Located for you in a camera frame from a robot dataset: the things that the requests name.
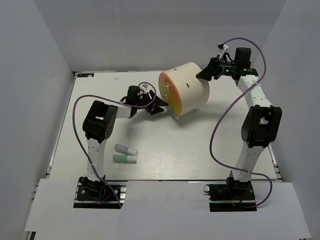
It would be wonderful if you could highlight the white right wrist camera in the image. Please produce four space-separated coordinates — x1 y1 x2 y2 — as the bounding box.
217 43 229 59

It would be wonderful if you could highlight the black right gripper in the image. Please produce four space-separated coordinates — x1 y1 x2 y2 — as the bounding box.
195 55 237 82

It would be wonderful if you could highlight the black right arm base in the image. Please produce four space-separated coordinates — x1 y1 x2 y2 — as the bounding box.
203 177 257 213

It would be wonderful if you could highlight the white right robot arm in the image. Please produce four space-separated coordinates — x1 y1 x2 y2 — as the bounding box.
196 47 282 200

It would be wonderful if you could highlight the green white cosmetic tube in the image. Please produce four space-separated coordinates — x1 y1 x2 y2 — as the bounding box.
112 155 138 164

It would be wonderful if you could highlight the lilac white cosmetic tube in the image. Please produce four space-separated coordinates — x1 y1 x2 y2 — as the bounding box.
114 144 138 156

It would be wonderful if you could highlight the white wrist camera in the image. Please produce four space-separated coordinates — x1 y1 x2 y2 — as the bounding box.
140 84 149 91
217 43 229 59

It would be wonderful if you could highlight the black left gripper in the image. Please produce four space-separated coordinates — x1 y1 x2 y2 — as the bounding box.
135 89 168 115

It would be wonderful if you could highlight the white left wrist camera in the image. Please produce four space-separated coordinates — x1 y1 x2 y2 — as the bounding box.
140 84 149 91

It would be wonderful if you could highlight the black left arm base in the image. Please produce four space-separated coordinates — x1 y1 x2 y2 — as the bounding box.
73 181 128 210

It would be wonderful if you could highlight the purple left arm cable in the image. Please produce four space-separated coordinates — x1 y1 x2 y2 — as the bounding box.
73 82 153 208

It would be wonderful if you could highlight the cream round drawer organizer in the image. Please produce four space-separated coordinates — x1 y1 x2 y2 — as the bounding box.
163 62 210 119

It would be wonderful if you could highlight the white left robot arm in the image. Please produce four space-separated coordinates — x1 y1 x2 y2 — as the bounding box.
82 85 168 200

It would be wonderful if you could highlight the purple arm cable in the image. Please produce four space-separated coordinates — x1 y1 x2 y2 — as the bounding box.
73 82 153 208
209 37 273 207

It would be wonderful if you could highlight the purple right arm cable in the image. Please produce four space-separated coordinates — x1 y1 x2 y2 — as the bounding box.
209 37 273 207

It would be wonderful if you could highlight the yellow organizer drawer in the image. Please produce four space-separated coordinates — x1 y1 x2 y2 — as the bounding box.
168 96 185 117

